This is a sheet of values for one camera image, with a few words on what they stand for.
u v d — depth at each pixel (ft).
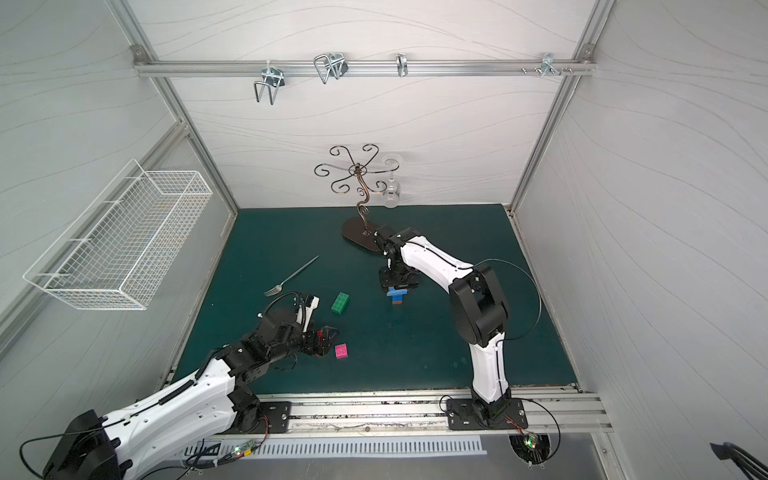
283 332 2.07
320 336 2.39
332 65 2.51
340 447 2.31
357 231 3.63
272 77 2.57
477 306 1.68
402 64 2.58
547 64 2.51
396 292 2.88
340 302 3.05
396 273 2.53
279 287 3.21
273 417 2.41
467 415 2.45
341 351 2.75
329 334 2.38
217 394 1.75
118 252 2.24
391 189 3.32
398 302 3.02
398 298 2.98
